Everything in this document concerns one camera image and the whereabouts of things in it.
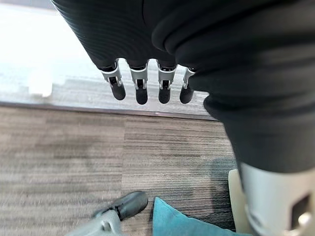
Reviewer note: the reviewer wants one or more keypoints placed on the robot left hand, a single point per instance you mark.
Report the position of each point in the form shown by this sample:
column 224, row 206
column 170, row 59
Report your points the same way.
column 221, row 61

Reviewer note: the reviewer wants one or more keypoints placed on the robot dark foot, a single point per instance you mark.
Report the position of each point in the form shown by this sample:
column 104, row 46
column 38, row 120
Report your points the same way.
column 129, row 203

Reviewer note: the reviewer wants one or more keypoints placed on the teal cushion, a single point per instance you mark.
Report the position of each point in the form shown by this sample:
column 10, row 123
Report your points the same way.
column 180, row 220

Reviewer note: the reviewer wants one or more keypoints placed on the robot silver leg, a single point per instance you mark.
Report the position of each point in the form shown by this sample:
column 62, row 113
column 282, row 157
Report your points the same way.
column 98, row 225

